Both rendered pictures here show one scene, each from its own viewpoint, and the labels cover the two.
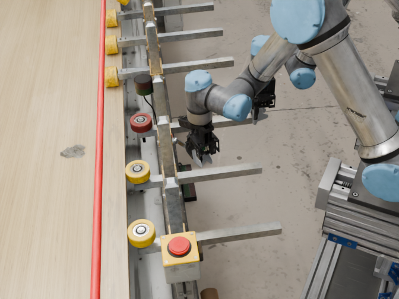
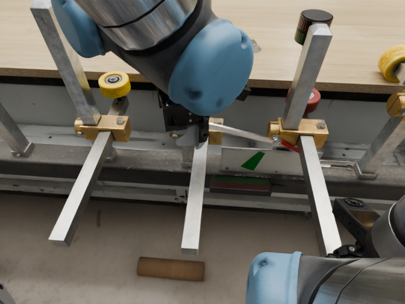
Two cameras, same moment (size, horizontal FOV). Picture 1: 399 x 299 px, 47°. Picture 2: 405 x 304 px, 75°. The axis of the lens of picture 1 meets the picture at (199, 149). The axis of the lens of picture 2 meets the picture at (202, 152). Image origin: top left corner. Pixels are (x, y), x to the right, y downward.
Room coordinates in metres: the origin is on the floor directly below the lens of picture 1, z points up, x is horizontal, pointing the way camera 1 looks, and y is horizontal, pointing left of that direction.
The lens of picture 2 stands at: (1.15, -0.38, 1.31)
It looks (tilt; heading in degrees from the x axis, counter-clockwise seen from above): 49 degrees down; 100
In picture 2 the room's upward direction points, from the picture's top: straight up
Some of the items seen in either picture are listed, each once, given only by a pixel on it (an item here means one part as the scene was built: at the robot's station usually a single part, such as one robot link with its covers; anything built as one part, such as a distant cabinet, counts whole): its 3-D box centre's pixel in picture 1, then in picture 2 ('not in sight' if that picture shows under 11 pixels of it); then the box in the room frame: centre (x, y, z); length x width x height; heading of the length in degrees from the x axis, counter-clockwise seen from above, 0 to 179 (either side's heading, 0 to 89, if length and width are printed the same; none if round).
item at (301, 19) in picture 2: (143, 81); (314, 21); (1.27, 0.17, 1.10); 0.06 x 0.06 x 0.02
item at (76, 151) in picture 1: (72, 149); (251, 43); (1.16, 0.43, 0.91); 0.09 x 0.07 x 0.02; 89
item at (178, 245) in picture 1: (179, 246); not in sight; (0.52, 0.05, 1.22); 0.04 x 0.04 x 0.02
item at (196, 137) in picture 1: (202, 134); (183, 91); (1.05, -0.01, 1.04); 0.09 x 0.08 x 0.12; 26
